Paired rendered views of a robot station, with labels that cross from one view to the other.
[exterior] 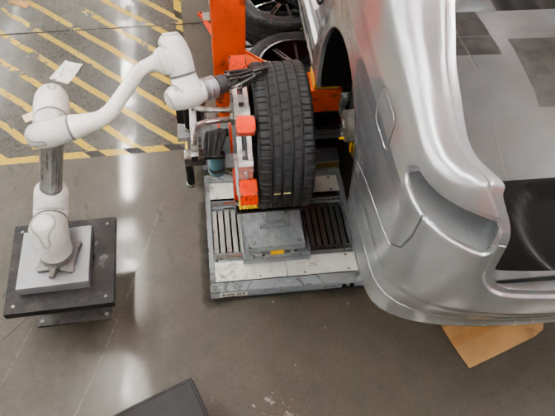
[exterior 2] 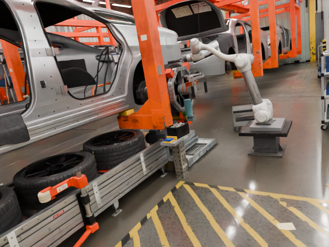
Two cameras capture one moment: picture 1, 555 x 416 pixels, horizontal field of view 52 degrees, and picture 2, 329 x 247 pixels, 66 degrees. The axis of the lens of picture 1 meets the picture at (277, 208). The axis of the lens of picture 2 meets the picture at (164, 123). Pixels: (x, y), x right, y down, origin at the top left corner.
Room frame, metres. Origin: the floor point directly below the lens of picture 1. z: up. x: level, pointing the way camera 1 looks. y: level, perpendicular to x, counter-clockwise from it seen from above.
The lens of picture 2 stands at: (4.18, 2.24, 1.21)
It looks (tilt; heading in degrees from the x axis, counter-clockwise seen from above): 13 degrees down; 226
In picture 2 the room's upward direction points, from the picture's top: 9 degrees counter-clockwise
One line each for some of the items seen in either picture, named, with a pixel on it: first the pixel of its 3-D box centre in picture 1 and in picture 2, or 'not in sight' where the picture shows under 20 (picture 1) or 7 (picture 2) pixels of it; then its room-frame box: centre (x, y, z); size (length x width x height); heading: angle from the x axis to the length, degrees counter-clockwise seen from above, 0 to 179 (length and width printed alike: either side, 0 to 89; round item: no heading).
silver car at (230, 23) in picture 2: not in sight; (218, 43); (-2.64, -1.98, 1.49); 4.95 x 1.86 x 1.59; 10
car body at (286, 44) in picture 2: not in sight; (265, 41); (-8.68, -3.06, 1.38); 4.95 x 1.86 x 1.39; 10
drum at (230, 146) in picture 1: (225, 139); (187, 88); (1.78, 0.26, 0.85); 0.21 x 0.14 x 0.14; 100
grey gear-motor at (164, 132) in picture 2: not in sight; (157, 142); (2.17, -0.01, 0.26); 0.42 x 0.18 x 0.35; 100
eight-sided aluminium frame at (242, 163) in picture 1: (240, 137); (182, 88); (1.79, 0.19, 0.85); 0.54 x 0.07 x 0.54; 10
